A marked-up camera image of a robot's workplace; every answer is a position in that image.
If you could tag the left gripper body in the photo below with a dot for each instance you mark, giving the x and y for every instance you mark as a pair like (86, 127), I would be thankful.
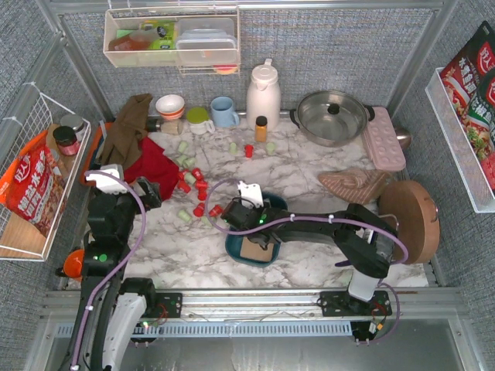
(149, 192)

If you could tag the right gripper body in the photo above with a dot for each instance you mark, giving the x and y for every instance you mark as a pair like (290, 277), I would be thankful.
(233, 216)

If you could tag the teal storage basket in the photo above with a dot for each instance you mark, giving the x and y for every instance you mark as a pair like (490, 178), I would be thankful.
(233, 247)

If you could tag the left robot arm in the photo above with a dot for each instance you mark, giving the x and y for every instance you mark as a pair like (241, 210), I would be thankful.
(110, 304)

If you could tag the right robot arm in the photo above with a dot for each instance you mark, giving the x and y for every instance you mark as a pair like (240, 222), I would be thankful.
(365, 239)

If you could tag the red capsule lower right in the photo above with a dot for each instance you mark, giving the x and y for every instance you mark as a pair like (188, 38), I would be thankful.
(216, 211)

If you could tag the red capsule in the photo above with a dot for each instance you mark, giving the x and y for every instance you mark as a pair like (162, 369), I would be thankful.
(199, 210)
(248, 151)
(216, 211)

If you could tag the red cloth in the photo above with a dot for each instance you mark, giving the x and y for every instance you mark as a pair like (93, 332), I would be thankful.
(155, 167)

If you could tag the red capsule cluster two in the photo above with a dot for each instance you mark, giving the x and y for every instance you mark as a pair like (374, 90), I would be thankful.
(184, 186)

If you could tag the green capsule lower middle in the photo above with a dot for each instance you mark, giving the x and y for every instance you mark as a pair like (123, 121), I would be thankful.
(206, 221)

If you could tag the green capsule lower left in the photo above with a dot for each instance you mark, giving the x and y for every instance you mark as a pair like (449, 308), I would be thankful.
(184, 216)

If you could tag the red capsule lower middle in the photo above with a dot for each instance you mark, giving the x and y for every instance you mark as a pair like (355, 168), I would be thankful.
(199, 210)

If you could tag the green capsule in cluster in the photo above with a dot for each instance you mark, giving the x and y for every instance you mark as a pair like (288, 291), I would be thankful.
(189, 177)

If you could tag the red capsule cluster four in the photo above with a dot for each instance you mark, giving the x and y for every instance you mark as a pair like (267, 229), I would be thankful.
(202, 195)

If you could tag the green capsule pair left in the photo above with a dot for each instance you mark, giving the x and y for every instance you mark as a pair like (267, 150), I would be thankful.
(181, 159)

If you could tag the red capsule cluster three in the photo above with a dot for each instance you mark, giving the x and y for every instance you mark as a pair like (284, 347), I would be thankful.
(201, 184)

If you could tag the red capsule cluster one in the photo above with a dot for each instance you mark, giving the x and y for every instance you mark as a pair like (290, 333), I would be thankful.
(197, 174)

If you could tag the brown cloth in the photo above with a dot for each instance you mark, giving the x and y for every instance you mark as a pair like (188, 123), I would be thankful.
(121, 146)

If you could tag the green capsule far left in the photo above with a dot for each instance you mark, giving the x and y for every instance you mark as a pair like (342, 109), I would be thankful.
(183, 145)

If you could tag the red capsule top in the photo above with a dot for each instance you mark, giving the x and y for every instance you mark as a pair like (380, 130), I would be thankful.
(248, 151)

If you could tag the pepper grinder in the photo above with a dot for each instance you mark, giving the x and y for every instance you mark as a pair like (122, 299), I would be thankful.
(173, 127)

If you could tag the green capsule top right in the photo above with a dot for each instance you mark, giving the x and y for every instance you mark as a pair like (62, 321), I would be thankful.
(270, 148)

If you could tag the orange spice bottle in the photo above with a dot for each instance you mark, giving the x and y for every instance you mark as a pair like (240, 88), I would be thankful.
(261, 129)

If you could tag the white orange bowl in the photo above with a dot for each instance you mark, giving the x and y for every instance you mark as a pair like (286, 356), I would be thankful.
(170, 107)

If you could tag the green lid cup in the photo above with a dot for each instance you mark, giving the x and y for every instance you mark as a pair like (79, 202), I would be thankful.
(199, 121)

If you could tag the blue mug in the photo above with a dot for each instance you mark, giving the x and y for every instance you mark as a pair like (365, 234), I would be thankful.
(223, 113)

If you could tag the dark lid jar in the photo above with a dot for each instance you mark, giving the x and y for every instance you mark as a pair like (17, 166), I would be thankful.
(66, 140)

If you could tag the orange cup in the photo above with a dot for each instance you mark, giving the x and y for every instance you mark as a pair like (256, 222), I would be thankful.
(73, 265)

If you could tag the purple knife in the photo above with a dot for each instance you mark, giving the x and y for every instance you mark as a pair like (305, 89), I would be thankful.
(345, 263)

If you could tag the orange snack bag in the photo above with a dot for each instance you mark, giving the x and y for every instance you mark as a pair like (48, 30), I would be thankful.
(31, 187)

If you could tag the white thermos jug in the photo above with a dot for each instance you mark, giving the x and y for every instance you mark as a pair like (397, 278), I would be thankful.
(264, 95)

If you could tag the steel pot with lid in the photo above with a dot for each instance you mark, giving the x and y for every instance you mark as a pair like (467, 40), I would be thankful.
(331, 118)

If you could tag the green drink packet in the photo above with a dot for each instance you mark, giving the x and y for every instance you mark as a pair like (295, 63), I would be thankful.
(167, 32)

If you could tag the pink egg tray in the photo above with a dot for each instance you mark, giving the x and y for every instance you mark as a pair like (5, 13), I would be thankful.
(381, 141)

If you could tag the white wire basket left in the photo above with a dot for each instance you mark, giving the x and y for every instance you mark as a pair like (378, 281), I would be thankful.
(20, 240)

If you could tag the cream wall rack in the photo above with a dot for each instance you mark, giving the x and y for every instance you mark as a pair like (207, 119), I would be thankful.
(126, 45)

